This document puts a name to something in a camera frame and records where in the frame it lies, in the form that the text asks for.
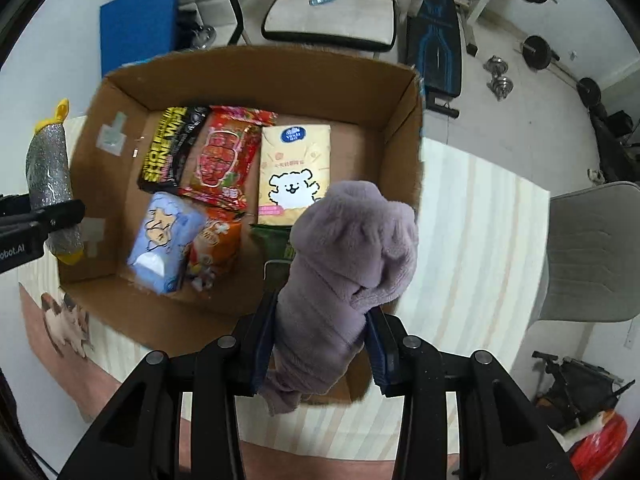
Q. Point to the red floral wet wipes pack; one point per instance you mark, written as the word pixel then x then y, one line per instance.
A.
pixel 219 163

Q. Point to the chrome dumbbell pair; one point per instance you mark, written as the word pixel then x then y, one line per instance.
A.
pixel 500 84

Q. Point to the black blue weight bench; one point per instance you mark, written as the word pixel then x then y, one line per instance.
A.
pixel 434 51

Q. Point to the black shoe shine wipes pack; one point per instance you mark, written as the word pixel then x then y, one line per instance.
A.
pixel 172 141

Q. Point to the light blue tissue pack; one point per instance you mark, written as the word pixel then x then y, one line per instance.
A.
pixel 163 242

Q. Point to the black barbell weights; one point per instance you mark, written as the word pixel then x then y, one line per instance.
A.
pixel 591 41

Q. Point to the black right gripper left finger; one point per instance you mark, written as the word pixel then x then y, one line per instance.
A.
pixel 174 416

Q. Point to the yellow tissue pack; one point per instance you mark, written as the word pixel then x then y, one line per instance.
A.
pixel 294 171

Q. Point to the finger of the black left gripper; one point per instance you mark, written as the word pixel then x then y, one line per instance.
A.
pixel 55 217

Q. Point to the blue foam mat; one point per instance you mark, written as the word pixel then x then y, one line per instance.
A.
pixel 134 31

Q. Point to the orange snack pack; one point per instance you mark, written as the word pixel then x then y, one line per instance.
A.
pixel 215 249

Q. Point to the grey office chair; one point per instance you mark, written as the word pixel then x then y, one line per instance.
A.
pixel 591 269

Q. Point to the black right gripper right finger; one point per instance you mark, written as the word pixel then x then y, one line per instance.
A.
pixel 501 435

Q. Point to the silver glitter yellow pouch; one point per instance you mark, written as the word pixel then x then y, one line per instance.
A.
pixel 48 180

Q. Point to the purple fuzzy sock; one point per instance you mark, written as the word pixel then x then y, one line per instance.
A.
pixel 354 250

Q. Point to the green wet wipes pack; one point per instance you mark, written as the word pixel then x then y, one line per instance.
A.
pixel 277 254

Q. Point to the white seat cushion chair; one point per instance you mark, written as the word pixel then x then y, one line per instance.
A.
pixel 364 25

